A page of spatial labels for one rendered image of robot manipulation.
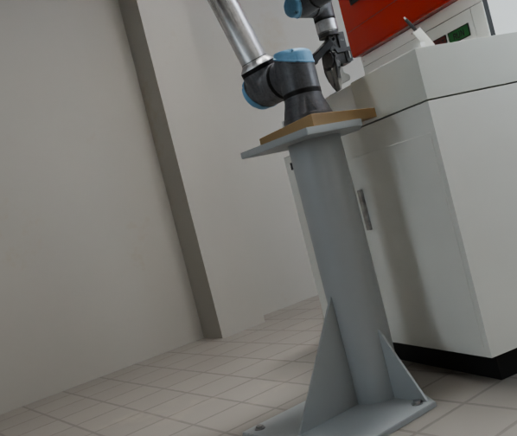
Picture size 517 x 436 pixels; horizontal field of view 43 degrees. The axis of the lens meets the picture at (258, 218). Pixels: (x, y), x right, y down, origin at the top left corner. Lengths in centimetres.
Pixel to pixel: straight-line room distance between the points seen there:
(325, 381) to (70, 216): 199
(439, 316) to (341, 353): 33
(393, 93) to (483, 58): 27
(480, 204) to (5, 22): 262
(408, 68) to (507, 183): 44
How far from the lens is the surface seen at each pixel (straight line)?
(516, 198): 204
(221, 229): 368
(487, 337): 195
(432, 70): 192
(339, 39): 237
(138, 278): 365
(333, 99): 229
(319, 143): 189
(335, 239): 189
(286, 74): 195
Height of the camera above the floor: 64
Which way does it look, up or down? 1 degrees down
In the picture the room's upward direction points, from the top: 14 degrees counter-clockwise
